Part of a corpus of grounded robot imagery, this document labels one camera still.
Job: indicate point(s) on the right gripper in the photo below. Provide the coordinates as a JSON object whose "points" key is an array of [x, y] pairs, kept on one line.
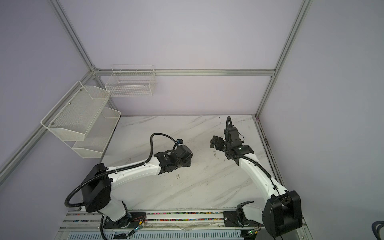
{"points": [[218, 140]]}

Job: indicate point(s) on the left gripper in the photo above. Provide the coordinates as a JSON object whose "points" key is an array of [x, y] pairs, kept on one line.
{"points": [[188, 162]]}

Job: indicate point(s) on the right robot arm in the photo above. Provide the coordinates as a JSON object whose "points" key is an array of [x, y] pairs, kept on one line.
{"points": [[281, 210]]}

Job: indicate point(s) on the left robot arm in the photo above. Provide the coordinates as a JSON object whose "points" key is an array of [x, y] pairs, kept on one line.
{"points": [[97, 195]]}

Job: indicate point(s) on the lower white mesh shelf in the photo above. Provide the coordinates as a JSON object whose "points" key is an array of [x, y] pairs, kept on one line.
{"points": [[96, 141]]}

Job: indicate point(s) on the white mesh shelf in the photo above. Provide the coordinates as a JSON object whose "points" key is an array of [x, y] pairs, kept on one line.
{"points": [[96, 141], [73, 117]]}

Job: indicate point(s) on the upper white mesh shelf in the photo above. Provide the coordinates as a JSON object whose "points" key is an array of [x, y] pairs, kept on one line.
{"points": [[73, 117]]}

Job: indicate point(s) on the white wire basket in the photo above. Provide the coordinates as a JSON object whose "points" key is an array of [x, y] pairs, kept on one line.
{"points": [[132, 81]]}

